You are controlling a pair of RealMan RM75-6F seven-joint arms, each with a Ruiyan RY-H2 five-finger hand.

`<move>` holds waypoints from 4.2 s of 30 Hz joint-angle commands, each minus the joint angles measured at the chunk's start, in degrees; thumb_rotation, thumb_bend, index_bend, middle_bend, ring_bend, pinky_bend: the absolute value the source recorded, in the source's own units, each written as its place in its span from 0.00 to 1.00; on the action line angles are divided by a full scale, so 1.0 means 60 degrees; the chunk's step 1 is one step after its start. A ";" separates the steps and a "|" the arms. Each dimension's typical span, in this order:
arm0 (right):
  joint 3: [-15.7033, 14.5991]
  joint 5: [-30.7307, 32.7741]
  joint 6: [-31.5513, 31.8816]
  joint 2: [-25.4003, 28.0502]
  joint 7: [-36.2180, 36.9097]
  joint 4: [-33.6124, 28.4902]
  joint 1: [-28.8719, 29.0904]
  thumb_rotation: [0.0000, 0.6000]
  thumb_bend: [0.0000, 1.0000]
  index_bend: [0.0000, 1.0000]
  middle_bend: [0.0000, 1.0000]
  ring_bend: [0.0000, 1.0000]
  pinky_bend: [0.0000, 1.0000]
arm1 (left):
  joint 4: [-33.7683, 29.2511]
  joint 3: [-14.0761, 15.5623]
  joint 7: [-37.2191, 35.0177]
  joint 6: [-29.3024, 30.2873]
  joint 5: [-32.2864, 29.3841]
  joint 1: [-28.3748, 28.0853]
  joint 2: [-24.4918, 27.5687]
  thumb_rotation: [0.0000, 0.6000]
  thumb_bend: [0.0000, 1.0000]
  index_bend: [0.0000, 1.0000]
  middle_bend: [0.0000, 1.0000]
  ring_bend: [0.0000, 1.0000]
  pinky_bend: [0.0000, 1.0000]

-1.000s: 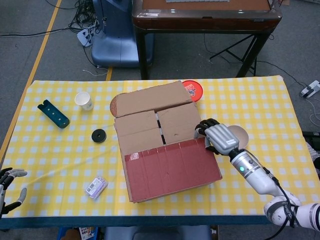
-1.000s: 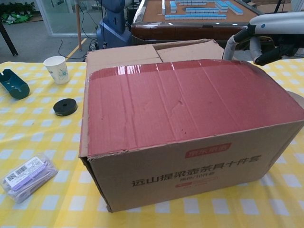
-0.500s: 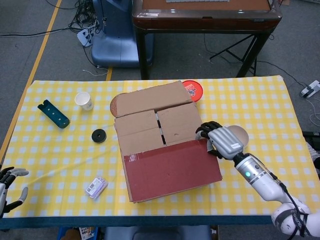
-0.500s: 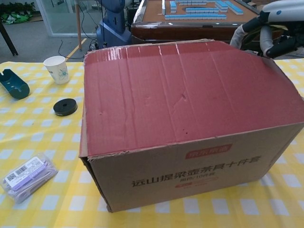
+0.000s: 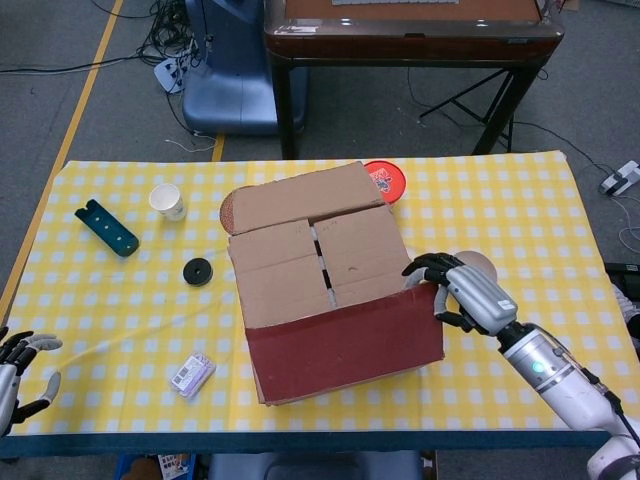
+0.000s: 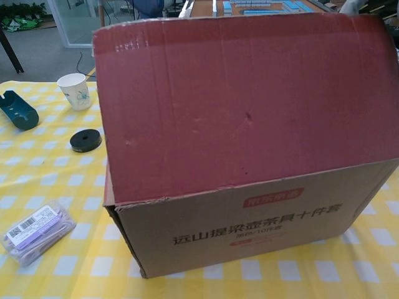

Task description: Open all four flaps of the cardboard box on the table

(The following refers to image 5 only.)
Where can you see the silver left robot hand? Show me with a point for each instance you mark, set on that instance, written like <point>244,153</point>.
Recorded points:
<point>7,380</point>

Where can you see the white paper cup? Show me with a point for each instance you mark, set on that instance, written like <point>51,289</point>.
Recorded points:
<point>167,202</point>

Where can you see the blue machine base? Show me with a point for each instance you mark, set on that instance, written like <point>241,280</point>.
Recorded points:
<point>230,95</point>

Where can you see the black round disc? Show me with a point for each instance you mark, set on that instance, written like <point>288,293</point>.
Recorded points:
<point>197,272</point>

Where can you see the beige bowl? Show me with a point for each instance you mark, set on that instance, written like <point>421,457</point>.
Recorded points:
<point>482,265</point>

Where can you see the blue grey padded stool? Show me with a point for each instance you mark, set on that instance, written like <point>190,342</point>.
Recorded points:
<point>310,467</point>

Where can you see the red and brown cardboard box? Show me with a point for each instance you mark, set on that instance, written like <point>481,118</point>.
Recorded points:
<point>350,350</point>

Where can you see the white power strip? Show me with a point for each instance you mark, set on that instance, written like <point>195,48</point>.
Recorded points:
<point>622,177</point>
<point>170,72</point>

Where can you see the small purple white packet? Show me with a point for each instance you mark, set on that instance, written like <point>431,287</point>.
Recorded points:
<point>192,375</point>

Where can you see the brown woven round coaster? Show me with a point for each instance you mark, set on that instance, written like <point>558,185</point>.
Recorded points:
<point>227,215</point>

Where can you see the yellow white checked tablecloth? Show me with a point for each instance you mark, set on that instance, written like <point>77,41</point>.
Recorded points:
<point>500,225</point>

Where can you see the dark wooden mahjong table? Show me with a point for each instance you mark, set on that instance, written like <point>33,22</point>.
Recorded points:
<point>400,47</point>

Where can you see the red round plastic lid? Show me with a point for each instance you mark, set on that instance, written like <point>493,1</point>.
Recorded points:
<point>392,182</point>

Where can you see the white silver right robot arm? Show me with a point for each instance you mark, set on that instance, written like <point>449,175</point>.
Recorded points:
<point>550,375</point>

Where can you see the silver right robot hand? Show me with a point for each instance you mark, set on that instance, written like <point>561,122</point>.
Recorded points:
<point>480,295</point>

